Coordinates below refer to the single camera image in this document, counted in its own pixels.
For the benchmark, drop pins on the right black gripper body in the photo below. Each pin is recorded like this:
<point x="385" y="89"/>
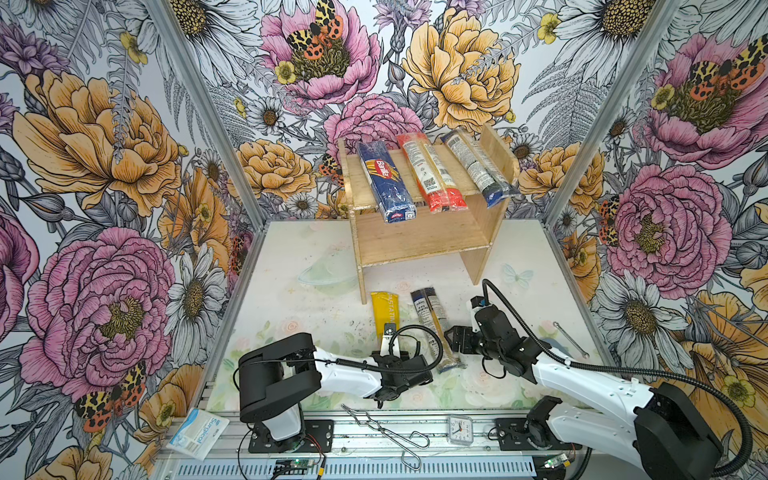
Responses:
<point x="472" y="343"/>

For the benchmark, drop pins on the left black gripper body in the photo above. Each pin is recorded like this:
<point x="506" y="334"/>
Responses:
<point x="400" y="391"/>

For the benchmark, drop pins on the clear spaghetti bag blue end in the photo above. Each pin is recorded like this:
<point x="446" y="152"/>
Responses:
<point x="432" y="315"/>

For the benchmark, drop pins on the yellow Pastatime spaghetti bag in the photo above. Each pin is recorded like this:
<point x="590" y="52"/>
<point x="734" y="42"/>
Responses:
<point x="385" y="311"/>

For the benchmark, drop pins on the red spaghetti bag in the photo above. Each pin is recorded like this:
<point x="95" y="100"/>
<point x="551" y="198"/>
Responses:
<point x="435" y="183"/>

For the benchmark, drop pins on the blue Barilla spaghetti box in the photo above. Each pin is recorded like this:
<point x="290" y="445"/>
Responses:
<point x="392" y="198"/>

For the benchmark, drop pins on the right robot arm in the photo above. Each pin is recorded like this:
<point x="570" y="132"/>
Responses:
<point x="654" y="428"/>

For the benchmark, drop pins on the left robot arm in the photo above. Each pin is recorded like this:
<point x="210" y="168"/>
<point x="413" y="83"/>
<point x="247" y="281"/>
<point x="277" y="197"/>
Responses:
<point x="273" y="380"/>

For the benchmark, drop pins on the wooden two-tier shelf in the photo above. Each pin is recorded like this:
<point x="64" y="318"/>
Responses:
<point x="471" y="233"/>

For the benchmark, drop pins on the metal tongs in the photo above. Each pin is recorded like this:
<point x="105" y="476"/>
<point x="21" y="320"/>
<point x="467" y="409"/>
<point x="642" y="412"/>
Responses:
<point x="407" y="444"/>

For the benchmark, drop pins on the small white clock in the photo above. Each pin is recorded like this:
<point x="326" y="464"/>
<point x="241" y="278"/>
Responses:
<point x="460" y="430"/>

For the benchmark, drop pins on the white blue packet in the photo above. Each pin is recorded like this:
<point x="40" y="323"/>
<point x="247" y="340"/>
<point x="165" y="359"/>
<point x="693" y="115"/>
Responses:
<point x="198" y="434"/>

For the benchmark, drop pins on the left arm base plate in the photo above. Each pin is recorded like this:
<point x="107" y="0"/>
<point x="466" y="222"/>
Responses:
<point x="294" y="438"/>

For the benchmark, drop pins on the grey handled tool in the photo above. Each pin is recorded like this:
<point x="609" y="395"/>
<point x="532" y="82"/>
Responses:
<point x="557" y="336"/>

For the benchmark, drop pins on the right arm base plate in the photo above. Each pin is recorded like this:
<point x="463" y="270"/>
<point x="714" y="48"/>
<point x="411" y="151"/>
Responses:
<point x="518" y="434"/>

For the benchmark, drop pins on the aluminium front rail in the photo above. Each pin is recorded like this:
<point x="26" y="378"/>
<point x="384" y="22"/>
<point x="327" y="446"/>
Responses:
<point x="360" y="453"/>

